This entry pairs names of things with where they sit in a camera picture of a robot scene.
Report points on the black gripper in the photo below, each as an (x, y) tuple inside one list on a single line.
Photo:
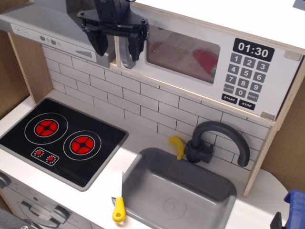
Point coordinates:
[(116, 18)]

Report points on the white toy microwave door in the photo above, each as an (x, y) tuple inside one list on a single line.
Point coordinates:
[(248, 75)]

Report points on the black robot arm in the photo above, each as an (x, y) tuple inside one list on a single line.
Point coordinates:
[(115, 17)]

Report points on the wooden microwave cabinet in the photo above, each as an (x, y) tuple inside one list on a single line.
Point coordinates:
[(268, 21)]

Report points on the grey range hood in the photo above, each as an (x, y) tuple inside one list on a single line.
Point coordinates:
[(55, 23)]

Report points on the red toy pepper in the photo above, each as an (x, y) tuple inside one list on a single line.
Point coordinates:
[(207, 60)]

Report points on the black toy stove top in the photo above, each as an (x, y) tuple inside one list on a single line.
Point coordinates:
[(63, 142)]

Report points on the yellow toy banana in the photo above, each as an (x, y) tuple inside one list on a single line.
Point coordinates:
[(178, 143)]

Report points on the dark grey faucet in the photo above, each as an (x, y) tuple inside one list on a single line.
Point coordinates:
[(201, 146)]

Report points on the grey plastic sink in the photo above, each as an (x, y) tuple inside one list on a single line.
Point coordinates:
[(163, 192)]

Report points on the grey oven knob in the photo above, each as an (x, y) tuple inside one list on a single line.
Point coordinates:
[(5, 181)]

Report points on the blue plastic object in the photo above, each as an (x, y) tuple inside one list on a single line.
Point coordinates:
[(296, 200)]

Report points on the black clamp part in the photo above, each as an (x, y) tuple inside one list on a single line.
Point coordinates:
[(276, 223)]

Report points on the yellow handled toy knife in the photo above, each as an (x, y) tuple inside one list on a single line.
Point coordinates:
[(119, 212)]

